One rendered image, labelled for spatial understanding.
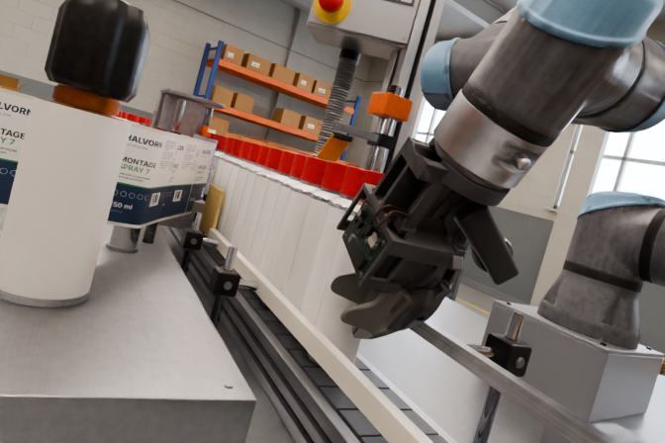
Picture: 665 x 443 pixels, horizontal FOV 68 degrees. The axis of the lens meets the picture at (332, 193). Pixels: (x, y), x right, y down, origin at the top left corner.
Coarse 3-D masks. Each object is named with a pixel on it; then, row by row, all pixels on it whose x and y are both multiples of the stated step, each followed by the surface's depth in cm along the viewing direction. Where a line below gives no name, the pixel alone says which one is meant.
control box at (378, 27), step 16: (352, 0) 76; (368, 0) 76; (384, 0) 75; (416, 0) 75; (320, 16) 76; (336, 16) 76; (352, 16) 76; (368, 16) 76; (384, 16) 75; (400, 16) 75; (320, 32) 79; (336, 32) 77; (352, 32) 76; (368, 32) 76; (384, 32) 75; (400, 32) 75; (352, 48) 84; (368, 48) 81; (384, 48) 78; (400, 48) 76
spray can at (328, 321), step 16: (368, 176) 50; (336, 256) 50; (336, 272) 49; (320, 304) 51; (336, 304) 49; (352, 304) 49; (320, 320) 50; (336, 320) 49; (336, 336) 49; (352, 336) 49; (352, 352) 50
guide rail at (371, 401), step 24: (240, 264) 70; (264, 288) 61; (288, 312) 54; (312, 336) 48; (336, 360) 43; (336, 384) 43; (360, 384) 40; (360, 408) 39; (384, 408) 36; (384, 432) 36; (408, 432) 34
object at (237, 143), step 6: (234, 144) 95; (240, 144) 95; (234, 150) 95; (240, 150) 95; (234, 156) 95; (228, 162) 94; (222, 168) 96; (228, 168) 94; (222, 174) 95; (228, 174) 94; (222, 180) 95; (228, 180) 94; (222, 186) 95
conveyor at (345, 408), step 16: (256, 304) 64; (272, 320) 59; (288, 336) 55; (288, 352) 52; (304, 352) 52; (304, 368) 48; (320, 368) 49; (368, 368) 52; (320, 384) 45; (384, 384) 49; (336, 400) 43; (400, 400) 47; (352, 416) 41; (416, 416) 44; (368, 432) 39; (432, 432) 42
